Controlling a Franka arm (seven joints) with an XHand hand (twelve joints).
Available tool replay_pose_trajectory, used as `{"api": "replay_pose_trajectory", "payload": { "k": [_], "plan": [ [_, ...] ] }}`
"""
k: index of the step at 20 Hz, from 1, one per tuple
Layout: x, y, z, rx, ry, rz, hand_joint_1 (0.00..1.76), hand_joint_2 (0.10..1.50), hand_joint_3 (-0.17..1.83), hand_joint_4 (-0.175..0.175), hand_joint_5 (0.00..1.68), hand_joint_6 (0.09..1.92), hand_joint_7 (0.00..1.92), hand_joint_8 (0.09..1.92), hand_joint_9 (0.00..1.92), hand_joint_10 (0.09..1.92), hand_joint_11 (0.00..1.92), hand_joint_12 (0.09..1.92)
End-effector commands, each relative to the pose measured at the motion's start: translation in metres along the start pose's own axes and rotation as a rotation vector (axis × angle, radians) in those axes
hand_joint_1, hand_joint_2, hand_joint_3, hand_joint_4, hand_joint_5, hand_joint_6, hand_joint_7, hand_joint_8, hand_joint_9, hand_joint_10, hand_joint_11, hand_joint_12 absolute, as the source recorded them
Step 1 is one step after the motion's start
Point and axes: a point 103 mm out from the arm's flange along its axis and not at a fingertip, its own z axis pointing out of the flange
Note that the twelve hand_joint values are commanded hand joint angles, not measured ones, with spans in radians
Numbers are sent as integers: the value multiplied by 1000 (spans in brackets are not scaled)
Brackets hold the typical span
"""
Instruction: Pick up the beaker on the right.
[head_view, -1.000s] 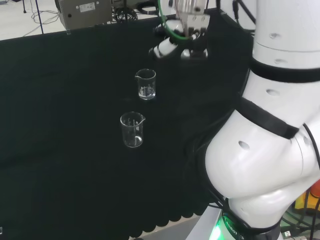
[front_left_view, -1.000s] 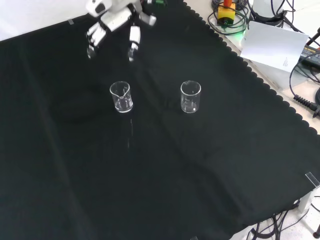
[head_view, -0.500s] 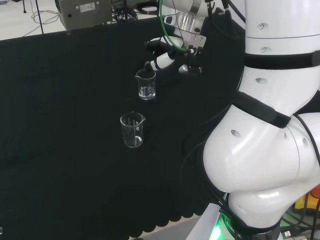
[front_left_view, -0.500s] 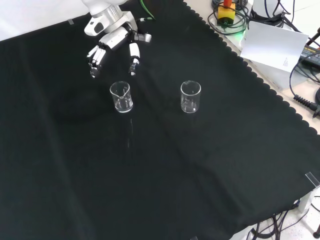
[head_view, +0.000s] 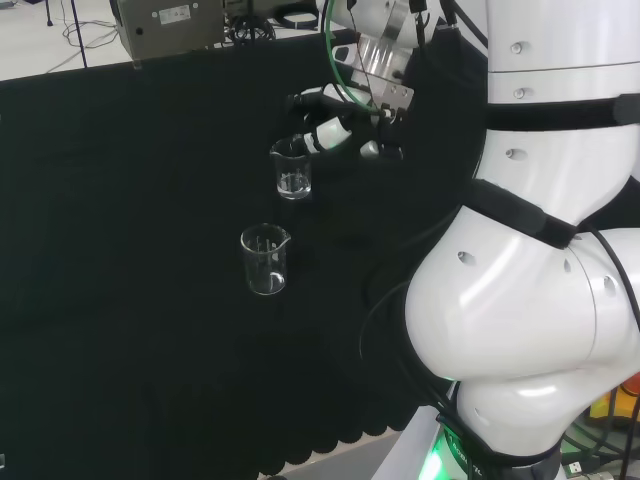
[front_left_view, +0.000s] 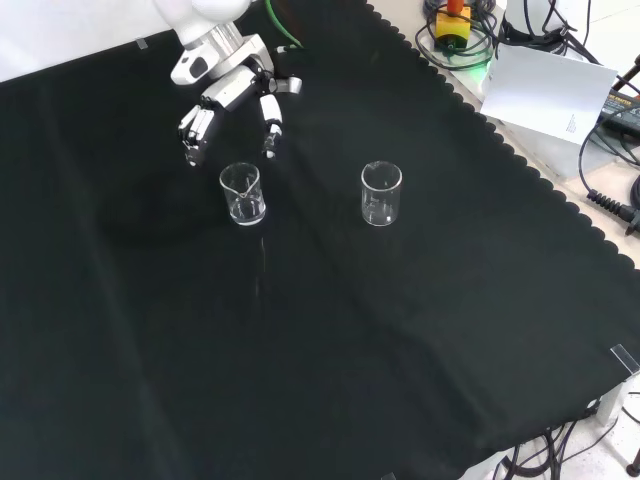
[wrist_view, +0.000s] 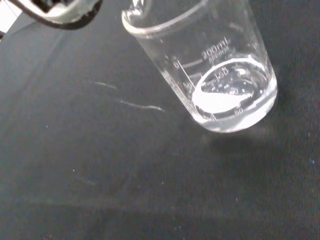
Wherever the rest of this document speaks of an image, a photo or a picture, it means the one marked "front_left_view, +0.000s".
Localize green cable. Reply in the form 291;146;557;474
263;0;305;55

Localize black bench cloth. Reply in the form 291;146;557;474
0;0;640;480

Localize white table leg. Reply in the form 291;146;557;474
593;372;640;427

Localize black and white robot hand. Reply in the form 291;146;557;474
169;34;304;169

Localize black ribbed cable with plug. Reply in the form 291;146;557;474
578;117;640;237

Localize yellow stop button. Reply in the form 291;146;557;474
433;0;473;53

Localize black floor cables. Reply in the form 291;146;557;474
492;419;640;480

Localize black power adapter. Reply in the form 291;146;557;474
597;84;640;133

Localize black cable loops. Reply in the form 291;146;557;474
413;0;502;70

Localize white cylindrical base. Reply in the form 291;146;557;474
499;0;569;49

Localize clear glass beaker with spout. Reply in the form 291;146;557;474
218;161;267;227

